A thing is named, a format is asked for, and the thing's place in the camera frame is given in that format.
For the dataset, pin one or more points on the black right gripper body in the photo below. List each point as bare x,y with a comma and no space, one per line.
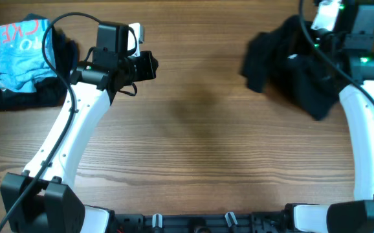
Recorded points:
303,61

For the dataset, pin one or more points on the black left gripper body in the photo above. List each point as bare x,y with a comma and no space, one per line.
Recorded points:
138,68

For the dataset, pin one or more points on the black t-shirt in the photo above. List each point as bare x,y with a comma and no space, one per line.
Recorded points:
285,59

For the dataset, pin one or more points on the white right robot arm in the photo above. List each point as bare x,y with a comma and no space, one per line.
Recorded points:
355,63

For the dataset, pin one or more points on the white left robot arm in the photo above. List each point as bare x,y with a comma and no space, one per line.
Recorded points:
41,198

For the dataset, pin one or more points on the dark navy garment pile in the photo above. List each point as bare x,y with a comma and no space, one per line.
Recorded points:
50,91

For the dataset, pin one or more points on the light blue printed t-shirt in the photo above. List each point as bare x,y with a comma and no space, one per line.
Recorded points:
23,55

